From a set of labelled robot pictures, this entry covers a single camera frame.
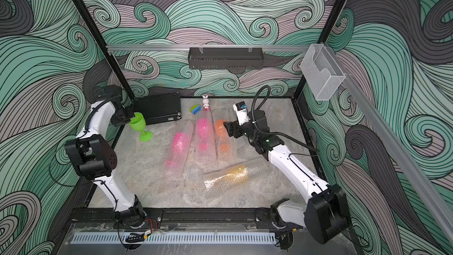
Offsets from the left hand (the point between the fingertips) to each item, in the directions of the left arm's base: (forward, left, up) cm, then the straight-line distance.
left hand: (127, 118), depth 88 cm
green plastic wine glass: (-2, -6, -1) cm, 6 cm away
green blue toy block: (+20, -31, -16) cm, 40 cm away
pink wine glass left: (-11, -27, -9) cm, 30 cm away
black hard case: (+25, -4, -20) cm, 32 cm away
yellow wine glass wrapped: (-26, -56, -8) cm, 62 cm away
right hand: (-6, -52, +7) cm, 53 cm away
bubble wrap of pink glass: (0, -29, -9) cm, 30 cm away
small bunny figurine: (+22, -38, -10) cm, 45 cm away
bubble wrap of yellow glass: (-26, -66, -10) cm, 72 cm away
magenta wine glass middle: (+1, -38, -9) cm, 39 cm away
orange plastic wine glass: (-4, -49, -9) cm, 50 cm away
